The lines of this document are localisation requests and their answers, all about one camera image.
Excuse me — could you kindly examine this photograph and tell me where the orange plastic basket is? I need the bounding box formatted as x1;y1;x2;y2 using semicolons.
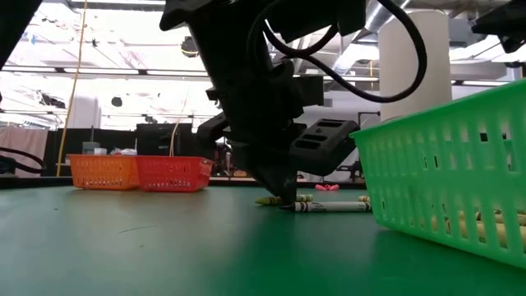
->
67;154;141;191

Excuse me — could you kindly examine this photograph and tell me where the black crayon grey wrapper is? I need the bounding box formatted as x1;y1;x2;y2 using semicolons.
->
278;200;372;214

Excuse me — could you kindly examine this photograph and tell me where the black partition panel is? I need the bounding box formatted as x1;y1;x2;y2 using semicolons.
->
135;123;202;157
43;128;136;176

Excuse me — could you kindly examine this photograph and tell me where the red plastic basket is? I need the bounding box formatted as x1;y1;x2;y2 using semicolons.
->
134;155;215;193

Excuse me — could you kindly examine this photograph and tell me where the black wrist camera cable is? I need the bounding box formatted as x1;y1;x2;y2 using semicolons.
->
246;0;428;104

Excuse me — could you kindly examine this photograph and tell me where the black metal stand frame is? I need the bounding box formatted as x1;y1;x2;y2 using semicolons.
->
357;110;381;127

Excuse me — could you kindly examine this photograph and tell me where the yellow extension cable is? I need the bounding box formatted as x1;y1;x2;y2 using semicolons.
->
54;0;88;178

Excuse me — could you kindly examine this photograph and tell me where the green plastic basket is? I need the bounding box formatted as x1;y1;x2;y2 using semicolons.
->
349;79;526;269

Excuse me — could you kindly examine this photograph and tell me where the black aluminium table frame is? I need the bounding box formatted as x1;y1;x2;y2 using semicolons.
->
0;175;369;191

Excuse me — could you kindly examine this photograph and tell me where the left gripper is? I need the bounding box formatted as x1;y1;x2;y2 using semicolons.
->
196;59;325;205

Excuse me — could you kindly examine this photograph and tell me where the black ceiling dome camera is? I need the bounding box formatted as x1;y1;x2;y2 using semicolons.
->
180;35;201;58

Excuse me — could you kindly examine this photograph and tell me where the pink cloth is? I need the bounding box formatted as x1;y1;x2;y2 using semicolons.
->
0;125;49;178

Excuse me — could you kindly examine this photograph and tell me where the green table mat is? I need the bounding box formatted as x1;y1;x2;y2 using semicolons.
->
0;184;526;296

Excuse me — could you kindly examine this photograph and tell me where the black cable loop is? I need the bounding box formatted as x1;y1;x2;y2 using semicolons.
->
0;146;46;174

